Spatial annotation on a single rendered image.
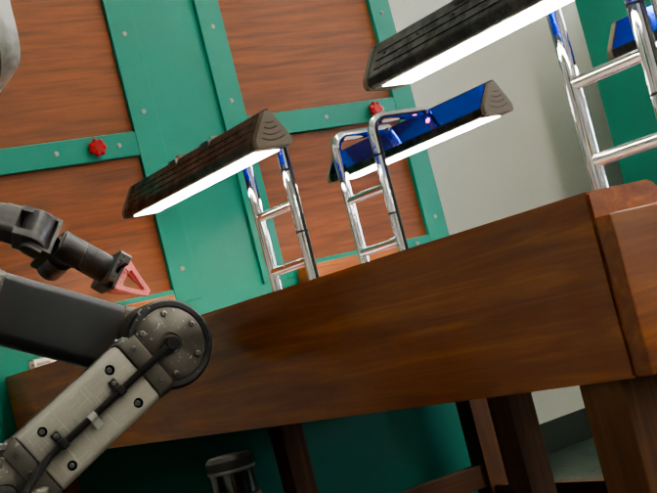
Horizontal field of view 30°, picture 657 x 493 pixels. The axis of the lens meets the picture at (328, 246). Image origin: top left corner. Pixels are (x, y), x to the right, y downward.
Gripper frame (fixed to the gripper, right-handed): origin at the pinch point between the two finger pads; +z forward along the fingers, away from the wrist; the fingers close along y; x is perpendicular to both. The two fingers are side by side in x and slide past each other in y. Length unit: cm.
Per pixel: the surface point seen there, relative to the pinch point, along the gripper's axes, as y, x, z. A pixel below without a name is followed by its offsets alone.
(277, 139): -35.7, -25.3, 0.5
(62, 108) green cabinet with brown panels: 43, -45, -25
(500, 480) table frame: 35, -15, 119
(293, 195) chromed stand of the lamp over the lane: -13.2, -29.0, 16.2
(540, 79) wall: 152, -225, 163
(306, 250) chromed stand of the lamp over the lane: -12.9, -20.0, 23.6
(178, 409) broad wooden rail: -38.7, 28.8, 2.3
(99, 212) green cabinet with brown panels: 44, -27, -6
